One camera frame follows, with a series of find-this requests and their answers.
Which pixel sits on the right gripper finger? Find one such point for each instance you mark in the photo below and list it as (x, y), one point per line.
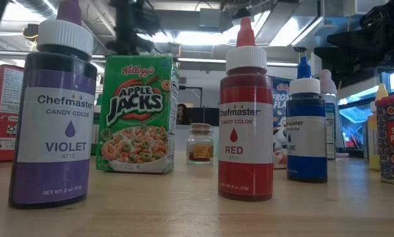
(355, 39)
(348, 59)

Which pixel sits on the yellow candy color bottle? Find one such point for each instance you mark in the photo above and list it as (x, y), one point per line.
(372, 131)

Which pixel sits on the blue Frosted Flakes cereal box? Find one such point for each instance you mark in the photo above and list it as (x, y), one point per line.
(279, 98)

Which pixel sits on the green Apple Jacks cereal box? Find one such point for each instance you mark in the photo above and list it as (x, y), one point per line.
(137, 115)

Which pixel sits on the blue candy color bottle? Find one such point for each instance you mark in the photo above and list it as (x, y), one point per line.
(307, 148)

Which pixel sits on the small glass cork jar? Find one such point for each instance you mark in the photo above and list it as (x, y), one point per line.
(200, 145)

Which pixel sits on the ceiling light panel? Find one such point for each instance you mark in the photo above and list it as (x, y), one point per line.
(200, 37)

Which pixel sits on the linear tube light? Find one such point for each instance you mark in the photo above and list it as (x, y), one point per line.
(200, 60)

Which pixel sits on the grey ceiling box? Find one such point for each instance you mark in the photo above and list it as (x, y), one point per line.
(210, 18)

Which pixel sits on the black yellow ceiling reel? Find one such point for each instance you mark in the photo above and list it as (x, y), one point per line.
(30, 31)

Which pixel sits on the person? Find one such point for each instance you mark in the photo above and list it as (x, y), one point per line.
(182, 113)

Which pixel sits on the red candy color bottle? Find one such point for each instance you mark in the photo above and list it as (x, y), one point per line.
(246, 131)

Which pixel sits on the violet candy color bottle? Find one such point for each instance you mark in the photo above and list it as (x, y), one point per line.
(55, 131)

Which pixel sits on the red cereal box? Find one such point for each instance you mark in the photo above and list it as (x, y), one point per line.
(2, 115)

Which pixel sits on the silver ventilation duct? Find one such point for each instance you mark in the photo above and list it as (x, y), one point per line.
(292, 29)

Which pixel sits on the black gantry frame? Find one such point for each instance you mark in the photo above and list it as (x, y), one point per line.
(191, 87)

